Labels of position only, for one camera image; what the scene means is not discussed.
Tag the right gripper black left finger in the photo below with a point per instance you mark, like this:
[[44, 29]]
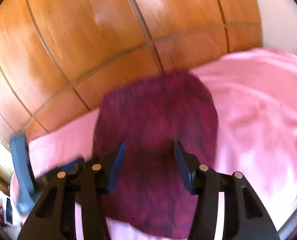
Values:
[[53, 216]]

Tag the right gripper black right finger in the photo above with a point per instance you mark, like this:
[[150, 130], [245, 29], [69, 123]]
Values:
[[245, 216]]

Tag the dark red patterned garment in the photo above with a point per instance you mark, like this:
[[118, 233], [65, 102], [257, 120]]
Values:
[[149, 115]]

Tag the pink quilted bedspread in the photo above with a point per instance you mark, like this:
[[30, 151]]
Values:
[[255, 95]]

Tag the wooden panelled headboard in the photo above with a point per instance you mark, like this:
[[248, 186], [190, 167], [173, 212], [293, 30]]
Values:
[[59, 57]]

